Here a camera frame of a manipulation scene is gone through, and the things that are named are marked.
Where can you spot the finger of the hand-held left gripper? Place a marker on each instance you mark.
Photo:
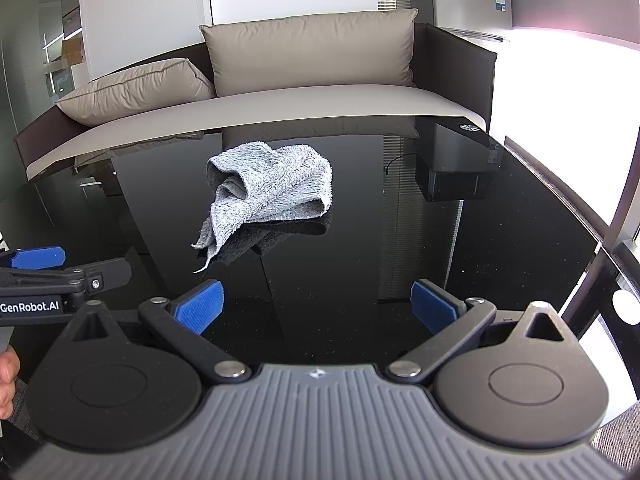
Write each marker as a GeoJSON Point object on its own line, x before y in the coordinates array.
{"type": "Point", "coordinates": [37, 258]}
{"type": "Point", "coordinates": [100, 275]}

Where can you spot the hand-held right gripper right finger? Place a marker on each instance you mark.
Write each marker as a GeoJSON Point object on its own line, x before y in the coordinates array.
{"type": "Point", "coordinates": [432, 306]}

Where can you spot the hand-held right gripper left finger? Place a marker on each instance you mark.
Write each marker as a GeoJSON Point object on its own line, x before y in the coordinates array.
{"type": "Point", "coordinates": [200, 307]}

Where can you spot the grey towel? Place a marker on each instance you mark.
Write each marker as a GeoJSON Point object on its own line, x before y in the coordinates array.
{"type": "Point", "coordinates": [280, 180]}

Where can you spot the person's left hand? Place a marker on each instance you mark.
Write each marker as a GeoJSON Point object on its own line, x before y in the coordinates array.
{"type": "Point", "coordinates": [7, 382]}

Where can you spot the small beige cushion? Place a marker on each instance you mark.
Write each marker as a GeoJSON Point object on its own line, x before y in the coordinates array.
{"type": "Point", "coordinates": [140, 90]}

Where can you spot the cardboard box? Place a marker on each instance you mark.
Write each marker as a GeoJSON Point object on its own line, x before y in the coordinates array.
{"type": "Point", "coordinates": [72, 52]}

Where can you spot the large beige cushion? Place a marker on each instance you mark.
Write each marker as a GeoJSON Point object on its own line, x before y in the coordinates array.
{"type": "Point", "coordinates": [310, 50]}

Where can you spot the silver mini fridge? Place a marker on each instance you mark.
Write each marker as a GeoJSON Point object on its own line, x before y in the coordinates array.
{"type": "Point", "coordinates": [460, 0]}

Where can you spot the beige sofa with dark frame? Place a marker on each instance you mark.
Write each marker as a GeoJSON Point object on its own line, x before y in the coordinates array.
{"type": "Point", "coordinates": [460, 75]}

